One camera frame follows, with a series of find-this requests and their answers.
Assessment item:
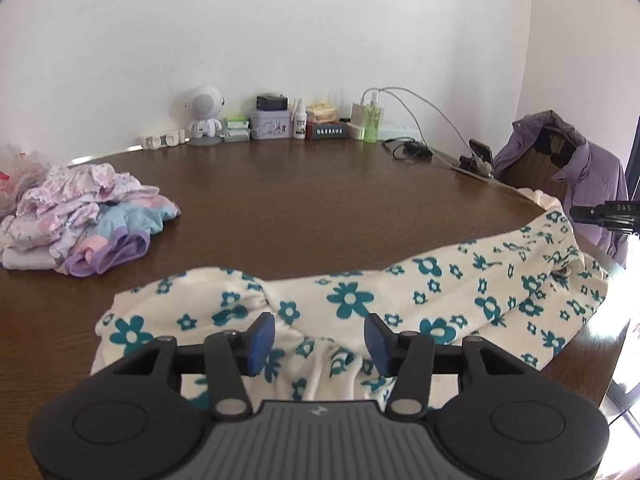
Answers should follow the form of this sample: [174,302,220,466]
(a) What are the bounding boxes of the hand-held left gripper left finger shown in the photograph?
[112,312,277,420]

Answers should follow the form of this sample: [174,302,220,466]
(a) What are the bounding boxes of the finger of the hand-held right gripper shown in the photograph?
[570,205,607,224]

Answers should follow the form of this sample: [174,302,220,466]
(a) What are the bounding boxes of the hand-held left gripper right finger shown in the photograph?
[364,312,526,420]

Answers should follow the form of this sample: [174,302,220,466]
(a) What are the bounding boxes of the cream garment with teal flowers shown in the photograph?
[90,210,612,412]

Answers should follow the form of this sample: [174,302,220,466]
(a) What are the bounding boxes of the pile of pastel clothes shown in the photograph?
[0,162,161,257]

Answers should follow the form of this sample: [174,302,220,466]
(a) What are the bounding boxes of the purple jacket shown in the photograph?
[492,110,631,267]

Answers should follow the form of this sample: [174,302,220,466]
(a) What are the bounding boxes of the cream cloth on chair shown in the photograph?
[517,187,564,212]

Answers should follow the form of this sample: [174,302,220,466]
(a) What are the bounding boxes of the wooden chair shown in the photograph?
[500,146,572,211]

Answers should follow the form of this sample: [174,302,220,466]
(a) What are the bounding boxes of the phone on black stand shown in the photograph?
[459,138,495,177]

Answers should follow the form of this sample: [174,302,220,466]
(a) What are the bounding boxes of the pastel garment with purple trim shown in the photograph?
[52,195,182,277]

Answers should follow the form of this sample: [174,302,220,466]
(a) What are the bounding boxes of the green and white box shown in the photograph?
[223,117,251,143]

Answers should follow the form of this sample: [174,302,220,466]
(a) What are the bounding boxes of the red and dark cardboard box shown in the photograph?
[306,120,350,141]

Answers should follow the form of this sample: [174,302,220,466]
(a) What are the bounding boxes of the green liquid bottle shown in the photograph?
[364,92,382,143]

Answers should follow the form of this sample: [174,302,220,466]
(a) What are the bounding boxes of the white tin with black box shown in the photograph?
[249,108,294,140]

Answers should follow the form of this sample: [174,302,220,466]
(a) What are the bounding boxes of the white spray bottle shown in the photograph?
[292,98,307,140]

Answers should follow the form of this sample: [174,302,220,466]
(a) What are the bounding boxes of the white plastic clips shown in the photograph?
[140,130,187,150]

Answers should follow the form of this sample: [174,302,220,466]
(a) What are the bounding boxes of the white robot-shaped speaker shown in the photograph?
[170,85,227,147]

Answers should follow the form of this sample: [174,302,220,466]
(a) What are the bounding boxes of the pale pink folded cloth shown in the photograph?
[0,246,57,272]

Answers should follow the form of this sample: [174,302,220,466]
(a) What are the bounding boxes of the clear plastic bag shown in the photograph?
[0,142,51,217]

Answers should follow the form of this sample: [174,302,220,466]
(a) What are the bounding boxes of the black cable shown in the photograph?
[382,137,434,161]

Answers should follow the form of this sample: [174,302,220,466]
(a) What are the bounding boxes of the white charging cable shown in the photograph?
[362,87,467,169]

